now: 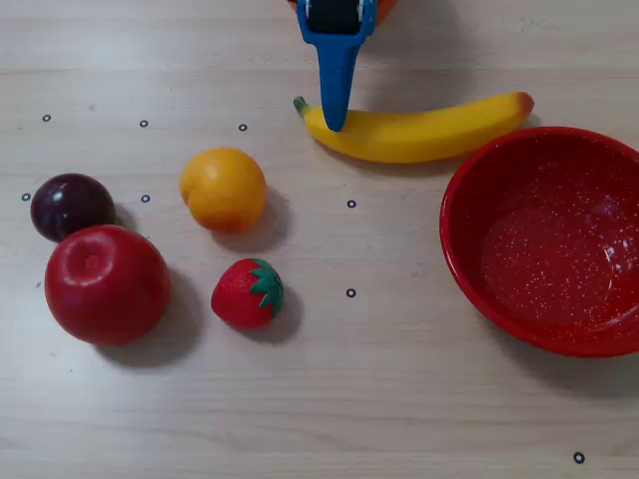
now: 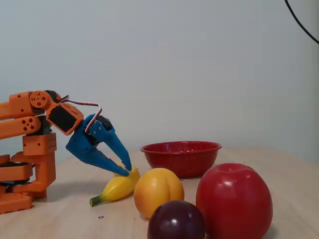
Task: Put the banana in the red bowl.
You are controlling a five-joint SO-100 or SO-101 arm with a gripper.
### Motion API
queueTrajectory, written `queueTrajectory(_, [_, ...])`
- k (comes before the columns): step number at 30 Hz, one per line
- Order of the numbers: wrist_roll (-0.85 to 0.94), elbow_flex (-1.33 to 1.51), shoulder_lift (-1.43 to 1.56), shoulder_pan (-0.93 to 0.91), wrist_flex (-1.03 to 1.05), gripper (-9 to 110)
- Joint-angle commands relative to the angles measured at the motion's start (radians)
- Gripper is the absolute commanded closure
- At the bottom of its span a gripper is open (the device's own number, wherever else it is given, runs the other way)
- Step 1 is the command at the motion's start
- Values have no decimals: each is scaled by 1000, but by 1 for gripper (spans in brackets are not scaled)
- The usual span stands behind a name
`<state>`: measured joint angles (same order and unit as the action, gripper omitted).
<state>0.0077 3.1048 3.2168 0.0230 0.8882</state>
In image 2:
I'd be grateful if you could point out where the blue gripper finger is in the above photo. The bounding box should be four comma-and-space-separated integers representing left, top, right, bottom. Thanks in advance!
89, 120, 133, 172
82, 148, 130, 177

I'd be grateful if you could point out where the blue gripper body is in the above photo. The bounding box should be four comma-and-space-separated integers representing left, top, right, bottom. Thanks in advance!
65, 113, 103, 164

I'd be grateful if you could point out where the yellow toy banana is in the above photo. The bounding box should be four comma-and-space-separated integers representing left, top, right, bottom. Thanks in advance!
89, 163, 141, 207

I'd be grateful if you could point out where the orange robot base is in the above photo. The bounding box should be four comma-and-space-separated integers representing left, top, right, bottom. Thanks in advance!
0, 154, 34, 215

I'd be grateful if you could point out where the red speckled enamel bowl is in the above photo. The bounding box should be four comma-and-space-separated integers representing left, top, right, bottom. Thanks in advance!
140, 141, 223, 179

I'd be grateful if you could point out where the yellow orange toy peach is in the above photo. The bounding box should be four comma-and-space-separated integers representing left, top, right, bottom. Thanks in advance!
134, 167, 185, 220

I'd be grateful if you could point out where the dark purple toy plum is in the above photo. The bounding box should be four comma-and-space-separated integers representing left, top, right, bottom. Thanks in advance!
147, 200, 206, 239

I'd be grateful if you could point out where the red toy apple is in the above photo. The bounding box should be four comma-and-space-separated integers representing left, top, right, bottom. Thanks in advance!
195, 163, 274, 239

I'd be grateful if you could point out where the red white black servo wire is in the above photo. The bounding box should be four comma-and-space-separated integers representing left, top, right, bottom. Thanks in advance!
57, 95, 103, 134

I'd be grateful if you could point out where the black cable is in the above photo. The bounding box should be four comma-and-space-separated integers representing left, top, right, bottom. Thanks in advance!
285, 0, 319, 45

